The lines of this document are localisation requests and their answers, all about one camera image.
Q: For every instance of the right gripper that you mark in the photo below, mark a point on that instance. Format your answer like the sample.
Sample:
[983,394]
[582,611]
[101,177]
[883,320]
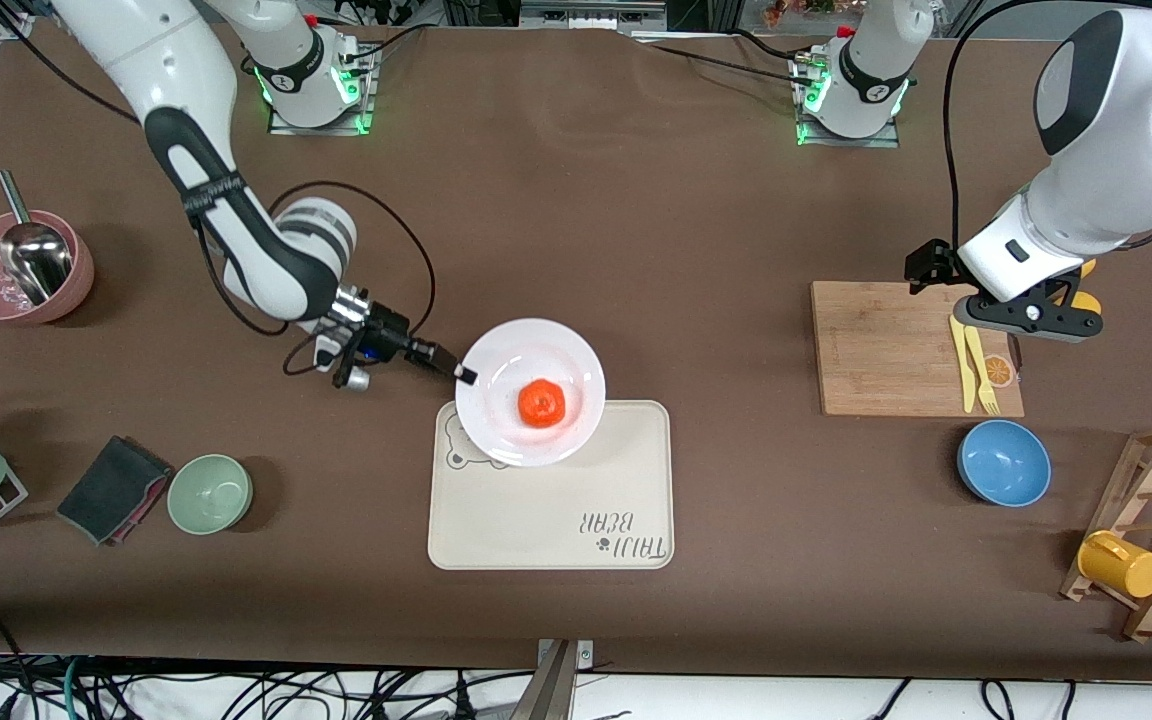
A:
[389,331]

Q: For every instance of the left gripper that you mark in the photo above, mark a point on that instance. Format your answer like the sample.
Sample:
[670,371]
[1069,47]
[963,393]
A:
[929,263]

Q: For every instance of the grey metal box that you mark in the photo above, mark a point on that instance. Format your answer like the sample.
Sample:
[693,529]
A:
[591,15]

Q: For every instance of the metal scoop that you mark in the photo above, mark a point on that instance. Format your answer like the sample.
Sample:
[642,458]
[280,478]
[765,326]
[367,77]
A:
[36,260]

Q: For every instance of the light green bowl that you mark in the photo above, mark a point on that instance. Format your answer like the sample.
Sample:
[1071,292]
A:
[210,494]

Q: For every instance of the yellow plastic fork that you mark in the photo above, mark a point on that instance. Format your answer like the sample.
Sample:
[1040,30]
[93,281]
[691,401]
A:
[983,380]

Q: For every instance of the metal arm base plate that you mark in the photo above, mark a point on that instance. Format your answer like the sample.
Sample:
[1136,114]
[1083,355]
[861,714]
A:
[364,100]
[886,135]

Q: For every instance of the wooden cutting board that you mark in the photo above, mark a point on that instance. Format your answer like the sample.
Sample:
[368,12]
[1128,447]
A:
[876,350]

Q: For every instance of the yellow mug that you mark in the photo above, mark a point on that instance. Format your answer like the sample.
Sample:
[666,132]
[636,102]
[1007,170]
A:
[1126,568]

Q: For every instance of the white round plate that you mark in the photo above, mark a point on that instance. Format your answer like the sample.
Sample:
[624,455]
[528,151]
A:
[506,430]

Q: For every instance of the yellow plastic knife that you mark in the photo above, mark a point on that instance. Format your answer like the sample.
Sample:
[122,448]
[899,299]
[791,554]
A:
[965,375]

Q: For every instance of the orange slice toy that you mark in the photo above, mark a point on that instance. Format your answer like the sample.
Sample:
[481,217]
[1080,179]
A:
[1002,372]

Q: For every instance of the blue bowl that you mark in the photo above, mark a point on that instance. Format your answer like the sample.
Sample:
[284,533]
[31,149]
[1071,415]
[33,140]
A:
[1004,463]

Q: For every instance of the folded dark grey cloth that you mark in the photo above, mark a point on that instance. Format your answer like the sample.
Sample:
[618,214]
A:
[111,488]

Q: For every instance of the aluminium corner bracket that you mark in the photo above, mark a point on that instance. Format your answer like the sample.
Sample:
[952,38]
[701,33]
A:
[14,26]

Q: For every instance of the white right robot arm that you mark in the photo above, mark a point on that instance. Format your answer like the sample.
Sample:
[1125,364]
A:
[176,80]

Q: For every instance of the cream bear print tray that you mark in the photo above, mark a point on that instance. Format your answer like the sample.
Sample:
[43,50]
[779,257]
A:
[546,510]

